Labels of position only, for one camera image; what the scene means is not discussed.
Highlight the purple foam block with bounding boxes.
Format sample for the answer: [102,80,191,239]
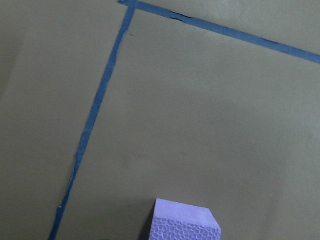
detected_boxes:
[148,198,222,240]

